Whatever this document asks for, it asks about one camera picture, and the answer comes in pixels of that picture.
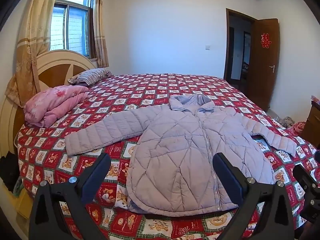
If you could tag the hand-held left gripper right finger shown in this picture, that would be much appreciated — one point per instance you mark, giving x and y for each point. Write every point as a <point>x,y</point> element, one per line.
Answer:
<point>226,177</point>

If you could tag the dark wooden door frame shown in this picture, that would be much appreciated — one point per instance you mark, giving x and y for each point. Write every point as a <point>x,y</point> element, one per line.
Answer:
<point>228,45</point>

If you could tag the clutter on floor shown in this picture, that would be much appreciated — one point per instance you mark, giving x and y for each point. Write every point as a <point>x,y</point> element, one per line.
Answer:
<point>287,122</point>

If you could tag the red printed bear bedspread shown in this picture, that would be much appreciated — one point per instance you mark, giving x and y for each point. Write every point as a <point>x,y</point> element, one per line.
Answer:
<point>105,110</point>

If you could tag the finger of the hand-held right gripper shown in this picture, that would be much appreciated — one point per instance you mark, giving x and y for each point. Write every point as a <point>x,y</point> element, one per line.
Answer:
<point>306,180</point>

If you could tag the red paper door decoration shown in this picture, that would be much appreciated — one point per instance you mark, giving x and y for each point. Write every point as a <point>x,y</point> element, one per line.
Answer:
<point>265,40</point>

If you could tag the lilac quilted puffer jacket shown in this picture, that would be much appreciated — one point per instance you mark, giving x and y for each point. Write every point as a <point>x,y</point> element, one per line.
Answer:
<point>180,152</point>

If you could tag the folded pink floral quilt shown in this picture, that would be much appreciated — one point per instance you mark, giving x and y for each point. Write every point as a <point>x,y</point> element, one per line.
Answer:
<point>53,103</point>

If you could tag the wooden nightstand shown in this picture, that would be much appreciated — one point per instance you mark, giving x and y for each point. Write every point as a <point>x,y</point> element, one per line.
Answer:
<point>312,122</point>

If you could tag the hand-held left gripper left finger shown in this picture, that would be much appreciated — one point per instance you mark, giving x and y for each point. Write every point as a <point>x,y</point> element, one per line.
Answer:
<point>97,177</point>

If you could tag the striped pillow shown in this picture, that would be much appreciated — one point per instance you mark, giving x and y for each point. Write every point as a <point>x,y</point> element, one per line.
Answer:
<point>90,76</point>

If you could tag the window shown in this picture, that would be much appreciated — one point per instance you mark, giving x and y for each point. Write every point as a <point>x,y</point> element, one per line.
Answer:
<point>70,22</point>

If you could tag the brown wooden door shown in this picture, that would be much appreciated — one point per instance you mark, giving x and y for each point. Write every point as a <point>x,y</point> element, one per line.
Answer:
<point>265,62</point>

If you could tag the cream and wood headboard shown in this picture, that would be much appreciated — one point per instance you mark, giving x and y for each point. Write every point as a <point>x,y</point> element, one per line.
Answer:
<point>52,67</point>

